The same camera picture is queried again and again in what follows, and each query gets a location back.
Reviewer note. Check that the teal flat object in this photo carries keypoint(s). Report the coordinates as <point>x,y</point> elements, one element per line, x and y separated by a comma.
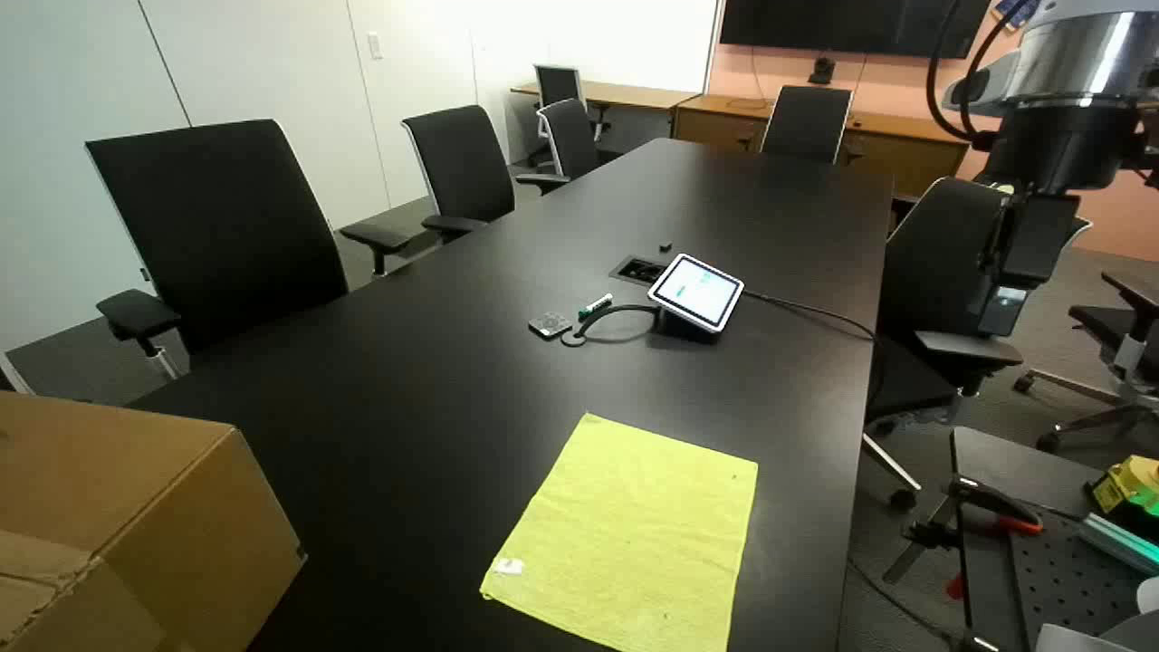
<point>1117,541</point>

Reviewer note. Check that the yellow green small box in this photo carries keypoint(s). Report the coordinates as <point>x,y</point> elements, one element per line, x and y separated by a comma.
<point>1127,483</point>

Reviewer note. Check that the black webcam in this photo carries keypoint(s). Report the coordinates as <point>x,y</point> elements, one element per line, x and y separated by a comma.
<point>823,71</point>

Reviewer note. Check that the large black office chair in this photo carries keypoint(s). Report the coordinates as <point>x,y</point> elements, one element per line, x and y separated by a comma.
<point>220,230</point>

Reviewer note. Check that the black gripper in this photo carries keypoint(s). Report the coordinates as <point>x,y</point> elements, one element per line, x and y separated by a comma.
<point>1063,151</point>

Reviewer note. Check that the yellow towel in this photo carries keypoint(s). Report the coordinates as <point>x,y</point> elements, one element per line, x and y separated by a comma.
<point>629,546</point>

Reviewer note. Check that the small grey adapter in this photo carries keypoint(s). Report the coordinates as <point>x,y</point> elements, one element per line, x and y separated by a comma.
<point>595,305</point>

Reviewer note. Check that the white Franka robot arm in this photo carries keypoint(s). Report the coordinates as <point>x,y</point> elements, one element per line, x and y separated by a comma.
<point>1073,58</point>

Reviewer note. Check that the white-framed touch panel tablet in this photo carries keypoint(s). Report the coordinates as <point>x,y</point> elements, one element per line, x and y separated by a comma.
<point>695,290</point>

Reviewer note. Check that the wooden desk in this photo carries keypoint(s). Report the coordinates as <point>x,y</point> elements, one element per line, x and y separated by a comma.
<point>629,94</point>

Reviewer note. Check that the wooden credenza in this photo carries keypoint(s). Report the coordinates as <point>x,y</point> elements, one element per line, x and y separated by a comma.
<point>727,122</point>

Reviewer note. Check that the large brown cardboard box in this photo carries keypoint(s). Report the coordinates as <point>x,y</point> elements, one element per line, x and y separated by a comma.
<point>110,520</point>

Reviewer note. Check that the black wall television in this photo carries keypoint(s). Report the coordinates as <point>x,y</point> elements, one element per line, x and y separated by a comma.
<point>845,23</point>

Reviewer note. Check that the black perforated side table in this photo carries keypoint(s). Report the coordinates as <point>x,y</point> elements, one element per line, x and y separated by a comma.
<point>1063,591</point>

